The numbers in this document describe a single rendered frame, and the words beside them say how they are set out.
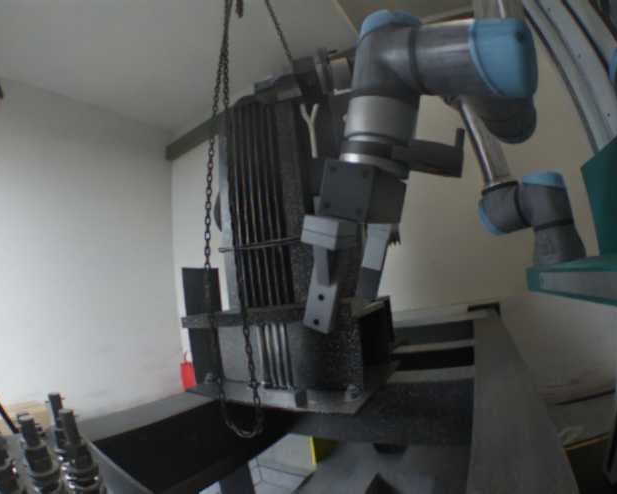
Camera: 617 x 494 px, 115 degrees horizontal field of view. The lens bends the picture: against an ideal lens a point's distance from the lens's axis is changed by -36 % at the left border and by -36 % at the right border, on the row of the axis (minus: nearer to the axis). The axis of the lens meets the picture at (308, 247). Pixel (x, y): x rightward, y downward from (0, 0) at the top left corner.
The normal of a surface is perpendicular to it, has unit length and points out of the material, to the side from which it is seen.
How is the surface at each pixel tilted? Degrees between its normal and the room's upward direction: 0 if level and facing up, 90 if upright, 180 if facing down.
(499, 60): 121
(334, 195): 97
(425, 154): 97
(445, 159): 106
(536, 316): 90
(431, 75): 135
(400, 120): 111
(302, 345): 90
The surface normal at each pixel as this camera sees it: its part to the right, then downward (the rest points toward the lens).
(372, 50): -0.73, 0.00
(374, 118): -0.40, 0.10
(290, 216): -0.29, -0.10
